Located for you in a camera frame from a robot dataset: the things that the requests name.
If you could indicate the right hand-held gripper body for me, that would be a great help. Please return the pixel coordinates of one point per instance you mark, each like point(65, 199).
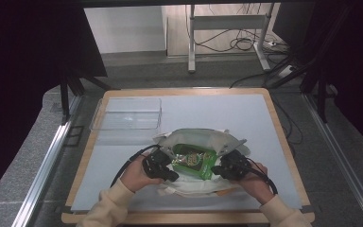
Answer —
point(236, 165)

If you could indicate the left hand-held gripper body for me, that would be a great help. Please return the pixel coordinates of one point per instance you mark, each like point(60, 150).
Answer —
point(154, 164)

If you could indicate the green snack packet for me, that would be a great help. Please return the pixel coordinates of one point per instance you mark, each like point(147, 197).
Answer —
point(195, 160)

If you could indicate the white patterned tote bag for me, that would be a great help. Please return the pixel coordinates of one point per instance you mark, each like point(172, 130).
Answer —
point(195, 135)

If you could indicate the clear plastic box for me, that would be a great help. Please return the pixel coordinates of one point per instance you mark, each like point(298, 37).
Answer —
point(129, 116)

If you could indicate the person's left hand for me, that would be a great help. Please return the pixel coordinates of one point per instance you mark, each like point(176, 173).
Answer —
point(135, 176)

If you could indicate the person's right hand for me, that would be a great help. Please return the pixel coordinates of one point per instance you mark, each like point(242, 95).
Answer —
point(256, 184)

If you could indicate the white table mat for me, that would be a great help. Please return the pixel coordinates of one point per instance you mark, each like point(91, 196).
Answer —
point(201, 110)

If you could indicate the white power strip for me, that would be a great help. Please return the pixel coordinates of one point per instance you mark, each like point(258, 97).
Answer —
point(286, 71)

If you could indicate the black metal stand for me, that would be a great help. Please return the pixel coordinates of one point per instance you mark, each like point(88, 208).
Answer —
point(321, 101)
point(64, 101)

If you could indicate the white panel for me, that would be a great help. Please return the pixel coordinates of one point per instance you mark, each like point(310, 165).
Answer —
point(123, 28)

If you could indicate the black curtain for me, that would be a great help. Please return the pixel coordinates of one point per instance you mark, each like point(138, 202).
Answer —
point(19, 63)
point(353, 63)

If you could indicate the aluminium rail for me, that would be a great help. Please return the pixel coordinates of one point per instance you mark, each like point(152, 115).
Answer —
point(343, 164)
point(44, 164)

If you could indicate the white desk frame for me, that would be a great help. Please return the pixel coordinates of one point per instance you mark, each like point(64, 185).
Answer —
point(227, 22)

